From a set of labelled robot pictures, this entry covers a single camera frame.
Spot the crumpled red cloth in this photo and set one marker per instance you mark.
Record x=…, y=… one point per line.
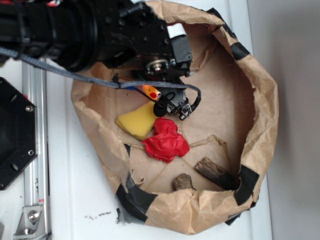
x=166, y=142

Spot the yellow rubber duck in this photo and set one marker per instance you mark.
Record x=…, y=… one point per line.
x=151, y=92

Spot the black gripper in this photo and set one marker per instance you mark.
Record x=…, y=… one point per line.
x=135, y=38

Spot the metal corner bracket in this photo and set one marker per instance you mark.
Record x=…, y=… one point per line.
x=32, y=224

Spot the aluminium extrusion rail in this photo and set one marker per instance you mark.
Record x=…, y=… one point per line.
x=36, y=174

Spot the dark wooden block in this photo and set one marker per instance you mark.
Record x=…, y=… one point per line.
x=217, y=174

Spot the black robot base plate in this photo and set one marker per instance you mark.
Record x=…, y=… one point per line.
x=18, y=145

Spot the brown paper bag bin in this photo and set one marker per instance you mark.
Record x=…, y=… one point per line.
x=235, y=126

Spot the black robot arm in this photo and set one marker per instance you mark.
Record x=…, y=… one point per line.
x=65, y=31

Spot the yellow sponge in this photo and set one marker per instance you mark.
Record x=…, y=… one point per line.
x=138, y=123

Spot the small brown rock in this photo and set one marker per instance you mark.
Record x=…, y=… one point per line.
x=182, y=182

